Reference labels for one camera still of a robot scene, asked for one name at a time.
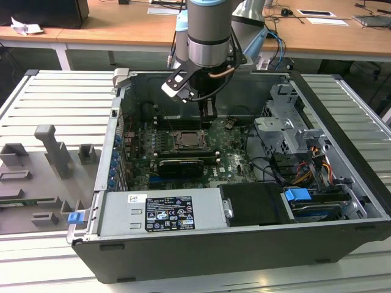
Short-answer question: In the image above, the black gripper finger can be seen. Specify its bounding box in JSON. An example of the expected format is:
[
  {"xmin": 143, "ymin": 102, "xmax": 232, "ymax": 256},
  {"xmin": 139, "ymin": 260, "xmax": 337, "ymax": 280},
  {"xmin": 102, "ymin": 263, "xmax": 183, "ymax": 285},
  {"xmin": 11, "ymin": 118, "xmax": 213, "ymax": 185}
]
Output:
[{"xmin": 198, "ymin": 97, "xmax": 219, "ymax": 129}]

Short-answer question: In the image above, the metal socket cover frame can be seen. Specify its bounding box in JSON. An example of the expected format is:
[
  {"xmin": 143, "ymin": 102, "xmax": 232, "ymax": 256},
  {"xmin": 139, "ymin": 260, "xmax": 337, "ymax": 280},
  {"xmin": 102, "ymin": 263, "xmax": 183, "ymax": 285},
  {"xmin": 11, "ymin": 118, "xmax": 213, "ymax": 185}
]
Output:
[{"xmin": 174, "ymin": 130, "xmax": 211, "ymax": 150}]

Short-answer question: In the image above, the CPU socket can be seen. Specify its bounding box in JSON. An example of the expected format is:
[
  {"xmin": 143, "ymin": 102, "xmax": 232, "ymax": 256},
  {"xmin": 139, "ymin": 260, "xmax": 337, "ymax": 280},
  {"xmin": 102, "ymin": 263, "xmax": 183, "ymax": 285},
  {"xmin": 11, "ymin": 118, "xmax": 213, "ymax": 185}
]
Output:
[{"xmin": 171, "ymin": 129, "xmax": 213, "ymax": 152}]

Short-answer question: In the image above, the green RAM stick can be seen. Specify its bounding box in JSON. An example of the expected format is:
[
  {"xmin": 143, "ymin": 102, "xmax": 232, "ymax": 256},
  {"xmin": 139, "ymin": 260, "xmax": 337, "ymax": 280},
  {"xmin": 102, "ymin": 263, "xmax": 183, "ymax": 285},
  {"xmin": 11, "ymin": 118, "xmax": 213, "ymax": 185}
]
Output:
[{"xmin": 157, "ymin": 154, "xmax": 218, "ymax": 166}]

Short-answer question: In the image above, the green motherboard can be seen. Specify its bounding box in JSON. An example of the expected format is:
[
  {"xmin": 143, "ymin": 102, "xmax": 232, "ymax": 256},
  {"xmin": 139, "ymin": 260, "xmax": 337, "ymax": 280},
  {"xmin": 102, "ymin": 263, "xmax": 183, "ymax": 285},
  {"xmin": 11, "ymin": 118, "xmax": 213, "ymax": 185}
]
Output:
[{"xmin": 122, "ymin": 115, "xmax": 277, "ymax": 192}]

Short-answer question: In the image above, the black graphics card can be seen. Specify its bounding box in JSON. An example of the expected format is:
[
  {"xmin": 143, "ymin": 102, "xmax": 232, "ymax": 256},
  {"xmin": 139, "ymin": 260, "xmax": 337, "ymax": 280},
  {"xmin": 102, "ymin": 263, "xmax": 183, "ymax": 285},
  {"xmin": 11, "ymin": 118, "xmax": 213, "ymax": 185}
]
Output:
[{"xmin": 158, "ymin": 157, "xmax": 205, "ymax": 180}]

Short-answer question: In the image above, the silver metal drive cage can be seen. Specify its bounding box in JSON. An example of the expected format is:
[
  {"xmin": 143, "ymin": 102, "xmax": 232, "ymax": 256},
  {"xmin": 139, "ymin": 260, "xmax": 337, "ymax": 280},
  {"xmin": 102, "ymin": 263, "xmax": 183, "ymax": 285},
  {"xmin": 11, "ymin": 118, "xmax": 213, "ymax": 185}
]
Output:
[{"xmin": 252, "ymin": 82, "xmax": 329, "ymax": 159}]

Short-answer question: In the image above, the grey plastic case latch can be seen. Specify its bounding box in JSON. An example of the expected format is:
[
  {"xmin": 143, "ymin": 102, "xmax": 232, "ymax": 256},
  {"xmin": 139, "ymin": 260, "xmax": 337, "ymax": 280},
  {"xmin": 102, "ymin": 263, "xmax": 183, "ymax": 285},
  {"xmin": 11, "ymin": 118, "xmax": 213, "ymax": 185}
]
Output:
[{"xmin": 112, "ymin": 67, "xmax": 133, "ymax": 90}]

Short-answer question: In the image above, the wooden desk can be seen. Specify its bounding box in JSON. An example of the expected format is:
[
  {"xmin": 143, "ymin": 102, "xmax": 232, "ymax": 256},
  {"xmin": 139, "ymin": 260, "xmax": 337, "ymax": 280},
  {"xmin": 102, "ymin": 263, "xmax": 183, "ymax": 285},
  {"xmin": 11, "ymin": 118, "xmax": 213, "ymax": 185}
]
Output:
[{"xmin": 0, "ymin": 0, "xmax": 391, "ymax": 71}]

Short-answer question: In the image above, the black plastic shroud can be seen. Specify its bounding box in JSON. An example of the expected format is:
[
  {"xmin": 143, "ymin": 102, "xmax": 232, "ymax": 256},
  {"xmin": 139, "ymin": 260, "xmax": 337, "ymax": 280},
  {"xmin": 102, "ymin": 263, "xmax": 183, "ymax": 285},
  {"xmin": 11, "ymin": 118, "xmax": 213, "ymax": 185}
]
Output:
[{"xmin": 219, "ymin": 182, "xmax": 296, "ymax": 228}]

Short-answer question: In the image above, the blue disk carrier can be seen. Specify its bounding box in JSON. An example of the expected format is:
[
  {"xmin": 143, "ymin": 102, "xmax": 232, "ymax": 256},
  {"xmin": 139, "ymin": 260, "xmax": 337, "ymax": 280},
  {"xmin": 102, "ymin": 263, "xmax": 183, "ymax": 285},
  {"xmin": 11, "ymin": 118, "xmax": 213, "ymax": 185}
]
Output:
[{"xmin": 283, "ymin": 187, "xmax": 312, "ymax": 203}]

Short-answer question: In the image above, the grey power supply unit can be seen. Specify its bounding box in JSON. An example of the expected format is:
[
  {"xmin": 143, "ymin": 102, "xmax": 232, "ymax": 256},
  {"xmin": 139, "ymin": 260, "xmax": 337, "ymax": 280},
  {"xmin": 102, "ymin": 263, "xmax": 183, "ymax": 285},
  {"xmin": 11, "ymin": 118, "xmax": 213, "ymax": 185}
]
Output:
[{"xmin": 98, "ymin": 186, "xmax": 230, "ymax": 238}]

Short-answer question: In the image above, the dark grey PC case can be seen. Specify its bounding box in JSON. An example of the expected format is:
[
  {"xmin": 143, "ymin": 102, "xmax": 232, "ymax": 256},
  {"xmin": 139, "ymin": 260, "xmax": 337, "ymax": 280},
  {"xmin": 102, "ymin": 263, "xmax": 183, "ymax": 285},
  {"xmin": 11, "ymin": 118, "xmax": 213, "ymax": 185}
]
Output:
[{"xmin": 65, "ymin": 67, "xmax": 391, "ymax": 284}]

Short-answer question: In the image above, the dark hard disk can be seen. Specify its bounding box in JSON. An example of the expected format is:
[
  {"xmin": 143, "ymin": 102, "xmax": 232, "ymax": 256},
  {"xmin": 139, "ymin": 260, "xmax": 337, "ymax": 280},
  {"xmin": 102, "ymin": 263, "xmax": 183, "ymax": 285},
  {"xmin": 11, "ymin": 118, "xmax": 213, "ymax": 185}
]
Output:
[{"xmin": 288, "ymin": 200, "xmax": 345, "ymax": 223}]

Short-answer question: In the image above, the blue plastic case latch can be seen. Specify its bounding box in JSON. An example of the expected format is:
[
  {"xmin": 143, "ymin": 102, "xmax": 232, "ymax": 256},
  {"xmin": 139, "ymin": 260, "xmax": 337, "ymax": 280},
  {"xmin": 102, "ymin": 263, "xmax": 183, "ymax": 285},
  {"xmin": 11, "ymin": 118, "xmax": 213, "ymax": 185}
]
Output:
[{"xmin": 67, "ymin": 212, "xmax": 84, "ymax": 226}]

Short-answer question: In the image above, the black computer box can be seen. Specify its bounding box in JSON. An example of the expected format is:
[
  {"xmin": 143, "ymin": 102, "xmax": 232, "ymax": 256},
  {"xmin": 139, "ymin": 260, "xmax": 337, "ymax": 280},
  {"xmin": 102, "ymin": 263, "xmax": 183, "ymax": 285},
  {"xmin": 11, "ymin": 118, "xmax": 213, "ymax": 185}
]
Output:
[{"xmin": 0, "ymin": 0, "xmax": 90, "ymax": 30}]

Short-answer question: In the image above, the grey parts rack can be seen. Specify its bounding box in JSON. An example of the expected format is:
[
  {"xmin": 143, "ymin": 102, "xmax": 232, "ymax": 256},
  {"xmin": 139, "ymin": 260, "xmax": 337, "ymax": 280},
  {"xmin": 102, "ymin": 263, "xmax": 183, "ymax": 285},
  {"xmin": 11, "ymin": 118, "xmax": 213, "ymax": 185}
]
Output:
[{"xmin": 0, "ymin": 124, "xmax": 103, "ymax": 236}]

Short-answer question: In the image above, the crumpled white paper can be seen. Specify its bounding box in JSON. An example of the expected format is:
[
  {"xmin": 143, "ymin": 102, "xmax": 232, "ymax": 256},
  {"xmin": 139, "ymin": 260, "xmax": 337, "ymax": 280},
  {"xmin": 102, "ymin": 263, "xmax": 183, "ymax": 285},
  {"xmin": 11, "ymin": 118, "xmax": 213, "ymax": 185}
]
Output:
[{"xmin": 10, "ymin": 16, "xmax": 44, "ymax": 37}]

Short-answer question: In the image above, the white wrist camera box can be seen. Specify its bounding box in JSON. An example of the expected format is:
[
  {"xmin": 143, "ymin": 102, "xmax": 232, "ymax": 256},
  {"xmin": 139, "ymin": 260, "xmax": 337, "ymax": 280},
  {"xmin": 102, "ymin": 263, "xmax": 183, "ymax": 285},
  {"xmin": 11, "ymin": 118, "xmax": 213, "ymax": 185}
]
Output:
[{"xmin": 160, "ymin": 59, "xmax": 198, "ymax": 104}]

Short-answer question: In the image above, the white desk cable hatch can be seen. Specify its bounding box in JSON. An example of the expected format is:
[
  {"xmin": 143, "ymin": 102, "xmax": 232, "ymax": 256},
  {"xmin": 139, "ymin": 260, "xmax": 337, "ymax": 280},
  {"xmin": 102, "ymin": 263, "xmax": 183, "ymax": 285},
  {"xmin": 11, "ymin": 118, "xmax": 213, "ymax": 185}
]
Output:
[
  {"xmin": 147, "ymin": 7, "xmax": 178, "ymax": 15},
  {"xmin": 298, "ymin": 9, "xmax": 333, "ymax": 17}
]

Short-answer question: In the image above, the yellow orange wire bundle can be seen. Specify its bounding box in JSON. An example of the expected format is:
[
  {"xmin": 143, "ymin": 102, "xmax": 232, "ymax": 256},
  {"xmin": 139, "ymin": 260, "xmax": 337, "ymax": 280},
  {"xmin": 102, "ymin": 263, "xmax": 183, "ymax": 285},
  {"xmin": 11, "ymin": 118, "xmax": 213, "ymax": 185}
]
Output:
[{"xmin": 291, "ymin": 145, "xmax": 334, "ymax": 187}]

